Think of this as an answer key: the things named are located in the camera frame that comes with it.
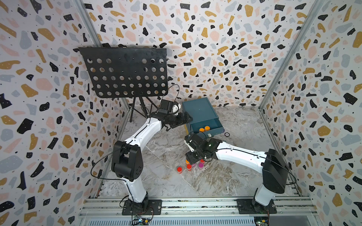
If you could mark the green circuit board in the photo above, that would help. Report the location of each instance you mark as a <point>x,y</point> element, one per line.
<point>140,221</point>

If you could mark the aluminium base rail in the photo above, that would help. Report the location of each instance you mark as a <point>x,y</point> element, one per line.
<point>202,211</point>

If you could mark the aluminium corner post left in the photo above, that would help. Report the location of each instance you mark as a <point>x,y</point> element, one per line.
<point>79,5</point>

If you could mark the black perforated music stand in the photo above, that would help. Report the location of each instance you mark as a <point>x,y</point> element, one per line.
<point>127,72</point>

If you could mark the aluminium corner post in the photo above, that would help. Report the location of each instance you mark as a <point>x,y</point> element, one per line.
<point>79,5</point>
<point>317,5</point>

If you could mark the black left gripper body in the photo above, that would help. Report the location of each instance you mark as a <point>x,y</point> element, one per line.
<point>177,120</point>

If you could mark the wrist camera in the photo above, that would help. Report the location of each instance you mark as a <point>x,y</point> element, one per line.
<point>169,107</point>
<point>192,141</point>

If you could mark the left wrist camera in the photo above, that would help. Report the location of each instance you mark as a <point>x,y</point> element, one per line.
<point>169,107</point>

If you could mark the aluminium corner post right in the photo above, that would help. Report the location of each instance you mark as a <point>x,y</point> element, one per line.
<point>317,5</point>

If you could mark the teal drawer cabinet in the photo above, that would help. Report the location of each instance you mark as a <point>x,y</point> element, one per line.
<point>203,115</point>

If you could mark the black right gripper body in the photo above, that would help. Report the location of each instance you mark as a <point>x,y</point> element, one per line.
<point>193,157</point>

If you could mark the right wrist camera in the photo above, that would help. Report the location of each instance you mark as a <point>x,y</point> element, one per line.
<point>192,141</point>

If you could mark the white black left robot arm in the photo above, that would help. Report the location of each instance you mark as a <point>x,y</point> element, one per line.
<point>127,161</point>

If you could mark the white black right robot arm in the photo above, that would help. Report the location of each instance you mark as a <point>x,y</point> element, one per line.
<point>270,164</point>

